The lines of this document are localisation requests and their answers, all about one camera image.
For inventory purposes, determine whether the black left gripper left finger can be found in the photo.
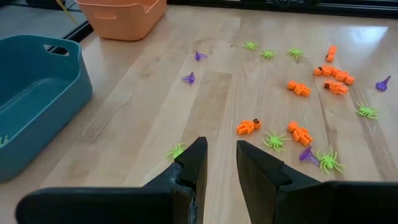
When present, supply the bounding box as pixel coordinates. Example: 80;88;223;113
15;136;208;224

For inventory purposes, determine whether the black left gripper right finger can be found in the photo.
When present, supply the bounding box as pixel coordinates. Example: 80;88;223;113
236;140;398;224

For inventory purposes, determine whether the green plastic spider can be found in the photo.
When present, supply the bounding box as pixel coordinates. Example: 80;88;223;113
315;148;345;175
242;40;260;51
259;49;277;60
354;101;379;121
287;47;305;59
165;142;188;160
261;129;292;153

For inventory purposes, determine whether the teal plastic bin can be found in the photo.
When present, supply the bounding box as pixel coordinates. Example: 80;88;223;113
0;34;93;184

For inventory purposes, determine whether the orange plastic bin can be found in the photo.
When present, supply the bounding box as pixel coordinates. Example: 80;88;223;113
75;0;168;42

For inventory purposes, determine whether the black computer case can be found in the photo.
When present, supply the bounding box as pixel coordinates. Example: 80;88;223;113
25;0;77;10

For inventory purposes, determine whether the yellow hanging cable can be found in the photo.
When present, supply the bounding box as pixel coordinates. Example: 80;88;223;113
55;0;78;25

